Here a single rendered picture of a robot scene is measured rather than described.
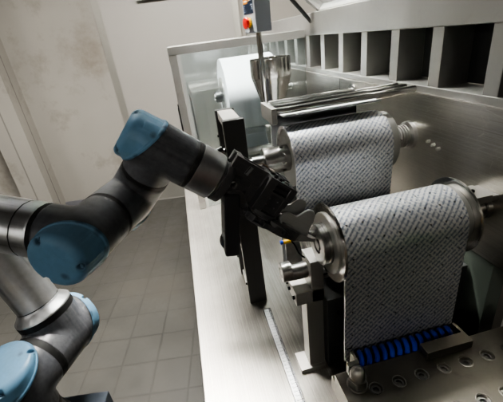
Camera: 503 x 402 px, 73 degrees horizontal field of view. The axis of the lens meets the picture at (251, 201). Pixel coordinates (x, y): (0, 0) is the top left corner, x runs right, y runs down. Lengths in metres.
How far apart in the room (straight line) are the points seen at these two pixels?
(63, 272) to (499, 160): 0.72
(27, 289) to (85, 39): 3.31
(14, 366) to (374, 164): 0.82
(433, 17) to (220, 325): 0.89
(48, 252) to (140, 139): 0.18
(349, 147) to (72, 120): 3.59
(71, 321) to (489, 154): 0.90
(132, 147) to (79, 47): 3.50
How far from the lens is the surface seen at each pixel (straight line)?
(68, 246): 0.43
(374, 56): 1.13
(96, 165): 4.19
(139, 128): 0.48
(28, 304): 0.83
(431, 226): 0.66
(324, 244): 0.60
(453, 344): 0.78
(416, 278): 0.71
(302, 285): 0.72
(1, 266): 0.81
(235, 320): 1.01
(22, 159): 4.21
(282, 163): 0.79
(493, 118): 0.77
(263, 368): 0.89
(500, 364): 0.81
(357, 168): 0.82
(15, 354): 0.81
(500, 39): 0.76
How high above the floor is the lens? 1.61
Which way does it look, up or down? 26 degrees down
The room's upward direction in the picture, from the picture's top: 7 degrees counter-clockwise
